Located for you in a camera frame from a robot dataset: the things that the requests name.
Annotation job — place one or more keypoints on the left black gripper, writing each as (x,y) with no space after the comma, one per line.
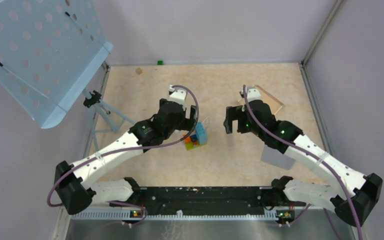
(187,124)

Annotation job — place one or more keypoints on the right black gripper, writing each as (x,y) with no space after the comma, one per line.
(235,113)

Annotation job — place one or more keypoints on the beige letter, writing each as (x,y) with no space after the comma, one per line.
(256,92)

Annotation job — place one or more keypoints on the colourful toy block assembly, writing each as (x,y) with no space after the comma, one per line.
(197,139)

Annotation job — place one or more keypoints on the grey envelope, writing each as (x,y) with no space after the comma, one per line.
(275,158)

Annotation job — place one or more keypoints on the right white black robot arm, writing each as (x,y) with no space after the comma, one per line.
(350,194)

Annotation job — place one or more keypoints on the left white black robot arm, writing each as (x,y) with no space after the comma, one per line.
(75,183)

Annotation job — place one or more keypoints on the small tan wooden piece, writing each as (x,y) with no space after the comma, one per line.
(139,71)

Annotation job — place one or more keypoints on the light blue perforated music stand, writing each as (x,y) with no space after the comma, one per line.
(49,52)

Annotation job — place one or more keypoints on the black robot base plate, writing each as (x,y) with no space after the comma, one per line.
(208,201)

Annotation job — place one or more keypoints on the white slotted cable duct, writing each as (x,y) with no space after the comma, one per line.
(127,215)

